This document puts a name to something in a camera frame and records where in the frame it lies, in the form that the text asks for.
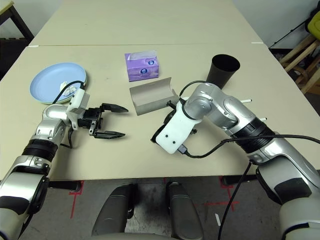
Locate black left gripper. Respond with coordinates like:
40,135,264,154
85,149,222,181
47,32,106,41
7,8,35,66
77,102,130,141

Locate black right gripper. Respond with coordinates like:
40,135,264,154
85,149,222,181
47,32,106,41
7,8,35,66
163,99,180,125

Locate white tissue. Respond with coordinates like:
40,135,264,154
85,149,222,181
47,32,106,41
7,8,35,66
59,80,77,97

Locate blue plastic plate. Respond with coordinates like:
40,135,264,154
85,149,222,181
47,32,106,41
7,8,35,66
29,62,88,105

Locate grey open glasses case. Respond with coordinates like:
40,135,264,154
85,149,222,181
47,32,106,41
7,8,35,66
129,76,180,117

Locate purple tissue pack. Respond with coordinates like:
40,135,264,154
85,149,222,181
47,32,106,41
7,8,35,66
124,49,161,83

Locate black plastic cup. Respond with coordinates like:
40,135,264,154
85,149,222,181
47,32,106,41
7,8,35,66
205,53,241,90

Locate black table foot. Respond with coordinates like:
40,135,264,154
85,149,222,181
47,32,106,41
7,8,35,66
47,180,82,193
222,174,258,187

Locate grey robot left leg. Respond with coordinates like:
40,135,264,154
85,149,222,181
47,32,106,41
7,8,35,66
91,184,136,237

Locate grey robot leg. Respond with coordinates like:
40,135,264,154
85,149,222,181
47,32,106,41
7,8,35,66
91,184,136,237
166,182,205,240

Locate red floor tape line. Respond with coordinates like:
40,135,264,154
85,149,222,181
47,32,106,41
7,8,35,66
68,181,85,218

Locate grey robot right leg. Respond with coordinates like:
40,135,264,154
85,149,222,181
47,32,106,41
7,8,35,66
166,182,205,240

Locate red floor tape cross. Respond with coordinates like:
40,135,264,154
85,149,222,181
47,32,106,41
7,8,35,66
203,176,240,212

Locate grey robot torso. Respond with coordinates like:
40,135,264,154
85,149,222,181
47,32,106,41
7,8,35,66
89,232,176,240

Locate black foam floor mats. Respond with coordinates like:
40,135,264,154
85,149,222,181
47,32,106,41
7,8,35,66
0,37,28,81

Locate black framed side table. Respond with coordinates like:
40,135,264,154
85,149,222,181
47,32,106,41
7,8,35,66
0,1,35,45

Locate wooden stool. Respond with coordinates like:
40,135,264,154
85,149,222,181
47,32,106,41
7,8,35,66
279,34,320,95

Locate black slanted rod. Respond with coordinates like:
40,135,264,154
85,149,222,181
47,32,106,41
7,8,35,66
269,19,310,50

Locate brown cardboard box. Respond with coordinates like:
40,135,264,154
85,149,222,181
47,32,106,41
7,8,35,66
306,74,320,95

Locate yellow green object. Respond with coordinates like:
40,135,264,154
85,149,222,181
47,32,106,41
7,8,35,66
307,11,320,41

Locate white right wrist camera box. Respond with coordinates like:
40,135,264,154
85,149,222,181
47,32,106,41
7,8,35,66
153,99,202,154

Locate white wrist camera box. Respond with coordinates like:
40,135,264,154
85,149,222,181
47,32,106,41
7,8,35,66
153,99,202,154
65,87,91,131

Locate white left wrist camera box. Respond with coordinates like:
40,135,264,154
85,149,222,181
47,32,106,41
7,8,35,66
65,87,91,131

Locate black left wrist camera cable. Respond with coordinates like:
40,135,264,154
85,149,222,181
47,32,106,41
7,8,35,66
51,80,86,150

